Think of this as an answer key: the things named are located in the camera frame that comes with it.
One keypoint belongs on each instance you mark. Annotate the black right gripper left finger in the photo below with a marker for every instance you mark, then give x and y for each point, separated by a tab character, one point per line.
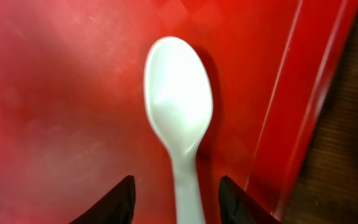
116	207

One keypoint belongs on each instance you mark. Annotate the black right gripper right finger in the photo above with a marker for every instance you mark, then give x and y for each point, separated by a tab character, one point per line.
236	207

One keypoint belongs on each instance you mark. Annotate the white plastic spoon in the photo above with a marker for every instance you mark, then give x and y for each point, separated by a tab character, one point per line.
179	107

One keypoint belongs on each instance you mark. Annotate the red serving tray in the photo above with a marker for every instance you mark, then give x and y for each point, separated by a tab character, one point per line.
72	115

